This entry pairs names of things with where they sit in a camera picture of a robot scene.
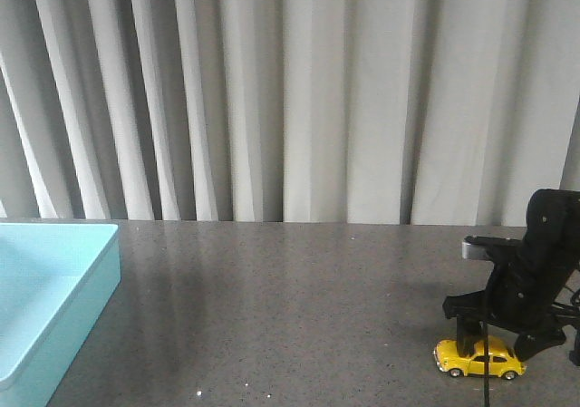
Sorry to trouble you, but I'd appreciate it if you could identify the light blue storage box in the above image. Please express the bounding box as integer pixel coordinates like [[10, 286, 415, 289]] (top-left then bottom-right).
[[1, 223, 121, 406]]

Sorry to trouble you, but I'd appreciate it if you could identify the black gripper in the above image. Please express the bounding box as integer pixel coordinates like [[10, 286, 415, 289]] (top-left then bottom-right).
[[443, 189, 579, 362]]

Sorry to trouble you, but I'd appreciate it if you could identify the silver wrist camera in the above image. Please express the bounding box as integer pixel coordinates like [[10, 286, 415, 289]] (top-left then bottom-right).
[[461, 236, 521, 261]]

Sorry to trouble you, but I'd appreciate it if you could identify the black camera cable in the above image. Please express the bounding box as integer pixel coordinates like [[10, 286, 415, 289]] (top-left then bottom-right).
[[480, 261, 504, 407]]

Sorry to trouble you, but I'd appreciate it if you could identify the grey pleated curtain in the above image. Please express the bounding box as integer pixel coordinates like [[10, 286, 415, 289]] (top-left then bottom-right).
[[1, 0, 579, 226]]

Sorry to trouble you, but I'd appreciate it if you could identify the yellow toy beetle car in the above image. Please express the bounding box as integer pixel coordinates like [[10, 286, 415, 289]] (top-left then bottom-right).
[[433, 335, 527, 380]]

